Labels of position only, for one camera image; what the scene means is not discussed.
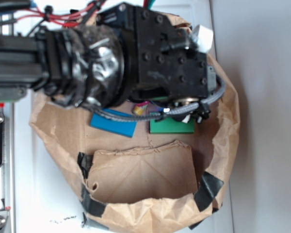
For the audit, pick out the blue rectangular block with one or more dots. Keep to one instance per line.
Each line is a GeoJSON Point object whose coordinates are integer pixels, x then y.
{"type": "Point", "coordinates": [121, 128]}

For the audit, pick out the brown paper bag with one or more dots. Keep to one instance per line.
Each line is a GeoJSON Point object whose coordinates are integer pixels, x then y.
{"type": "Point", "coordinates": [150, 183]}

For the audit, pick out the white plastic tray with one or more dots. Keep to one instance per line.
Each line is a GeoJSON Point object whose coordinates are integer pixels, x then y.
{"type": "Point", "coordinates": [44, 202]}

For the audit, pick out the green rectangular block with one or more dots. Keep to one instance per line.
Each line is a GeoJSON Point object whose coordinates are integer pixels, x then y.
{"type": "Point", "coordinates": [171, 126]}

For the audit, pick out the aluminium frame rail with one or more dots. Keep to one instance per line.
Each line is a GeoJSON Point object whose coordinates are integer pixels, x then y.
{"type": "Point", "coordinates": [7, 190]}

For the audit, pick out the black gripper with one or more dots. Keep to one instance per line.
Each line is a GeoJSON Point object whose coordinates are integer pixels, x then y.
{"type": "Point", "coordinates": [162, 63]}

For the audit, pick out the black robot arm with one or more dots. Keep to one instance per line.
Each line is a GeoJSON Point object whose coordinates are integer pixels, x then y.
{"type": "Point", "coordinates": [78, 65]}

